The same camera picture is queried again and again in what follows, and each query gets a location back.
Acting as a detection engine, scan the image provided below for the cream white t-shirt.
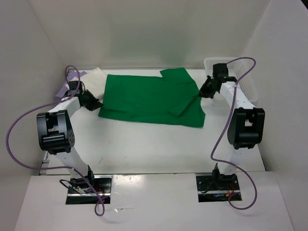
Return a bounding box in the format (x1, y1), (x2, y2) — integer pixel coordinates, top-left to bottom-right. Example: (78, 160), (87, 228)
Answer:
(80, 67), (107, 100)

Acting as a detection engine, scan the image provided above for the purple t-shirt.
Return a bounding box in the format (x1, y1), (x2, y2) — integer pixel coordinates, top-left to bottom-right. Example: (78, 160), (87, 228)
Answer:
(55, 69), (78, 100)

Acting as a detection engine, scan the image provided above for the green garment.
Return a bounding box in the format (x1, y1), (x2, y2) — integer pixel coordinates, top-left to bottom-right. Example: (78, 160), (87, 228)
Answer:
(98, 68), (205, 128)

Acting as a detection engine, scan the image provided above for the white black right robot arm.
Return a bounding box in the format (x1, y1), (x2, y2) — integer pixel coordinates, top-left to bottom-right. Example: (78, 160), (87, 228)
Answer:
(198, 74), (265, 194)

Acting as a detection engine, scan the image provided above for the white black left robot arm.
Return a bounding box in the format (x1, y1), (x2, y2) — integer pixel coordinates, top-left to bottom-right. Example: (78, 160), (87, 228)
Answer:
(36, 90), (102, 193)

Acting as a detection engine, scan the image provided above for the white plastic laundry basket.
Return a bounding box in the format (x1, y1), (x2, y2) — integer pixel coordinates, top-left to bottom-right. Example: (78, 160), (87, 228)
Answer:
(203, 56), (259, 103)

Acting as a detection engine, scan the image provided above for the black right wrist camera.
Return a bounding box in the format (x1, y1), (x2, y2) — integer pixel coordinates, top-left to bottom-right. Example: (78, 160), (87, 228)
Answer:
(212, 63), (237, 83)

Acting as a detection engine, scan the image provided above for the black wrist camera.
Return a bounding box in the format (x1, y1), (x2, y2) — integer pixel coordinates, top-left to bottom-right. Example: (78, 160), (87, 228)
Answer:
(212, 63), (237, 83)
(61, 80), (85, 101)

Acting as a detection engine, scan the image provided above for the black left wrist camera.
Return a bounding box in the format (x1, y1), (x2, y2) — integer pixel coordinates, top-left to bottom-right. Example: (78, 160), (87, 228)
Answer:
(61, 80), (85, 101)

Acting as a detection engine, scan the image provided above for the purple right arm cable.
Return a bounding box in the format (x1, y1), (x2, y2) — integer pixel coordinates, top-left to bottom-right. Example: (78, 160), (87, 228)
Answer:
(210, 57), (257, 210)

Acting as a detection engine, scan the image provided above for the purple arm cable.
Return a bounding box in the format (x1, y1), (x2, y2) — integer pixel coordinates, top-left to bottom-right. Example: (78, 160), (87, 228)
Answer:
(210, 57), (257, 210)
(5, 65), (111, 216)

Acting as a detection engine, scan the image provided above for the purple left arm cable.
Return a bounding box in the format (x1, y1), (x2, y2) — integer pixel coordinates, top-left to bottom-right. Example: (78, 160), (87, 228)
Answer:
(5, 65), (111, 216)

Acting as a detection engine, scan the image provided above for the black cable at base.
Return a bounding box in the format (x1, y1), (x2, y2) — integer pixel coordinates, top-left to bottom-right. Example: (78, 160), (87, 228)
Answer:
(59, 179), (82, 193)

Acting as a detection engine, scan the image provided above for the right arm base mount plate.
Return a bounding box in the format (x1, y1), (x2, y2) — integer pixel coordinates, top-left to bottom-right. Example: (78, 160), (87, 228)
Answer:
(196, 174), (242, 203)

